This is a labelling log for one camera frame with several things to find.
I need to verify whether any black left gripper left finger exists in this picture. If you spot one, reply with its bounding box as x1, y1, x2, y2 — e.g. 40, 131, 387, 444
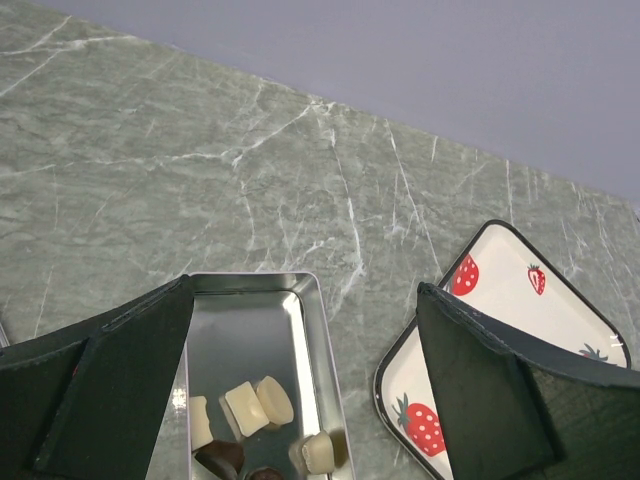
1, 275, 194, 479

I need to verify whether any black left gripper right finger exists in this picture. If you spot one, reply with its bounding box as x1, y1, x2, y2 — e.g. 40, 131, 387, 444
416, 283, 639, 479

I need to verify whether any white block chocolate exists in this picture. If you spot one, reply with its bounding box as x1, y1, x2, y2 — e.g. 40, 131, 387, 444
224, 381, 269, 437

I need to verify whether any dark brown chocolate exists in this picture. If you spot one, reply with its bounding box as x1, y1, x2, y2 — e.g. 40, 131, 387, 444
245, 467, 284, 480

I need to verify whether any white chocolate in tin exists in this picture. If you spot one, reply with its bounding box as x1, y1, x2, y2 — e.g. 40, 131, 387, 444
189, 396, 213, 452

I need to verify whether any dark chocolate shard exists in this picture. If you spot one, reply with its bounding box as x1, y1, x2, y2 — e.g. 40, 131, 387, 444
195, 440, 245, 480

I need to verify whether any white disc chocolate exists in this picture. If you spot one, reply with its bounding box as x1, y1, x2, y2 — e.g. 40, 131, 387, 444
255, 376, 294, 426

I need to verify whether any white strawberry square plate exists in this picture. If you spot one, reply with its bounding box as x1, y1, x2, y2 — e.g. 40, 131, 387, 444
373, 220, 631, 479

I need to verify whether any silver metal tin box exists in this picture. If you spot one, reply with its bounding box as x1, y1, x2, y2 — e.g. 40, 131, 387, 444
185, 272, 355, 479

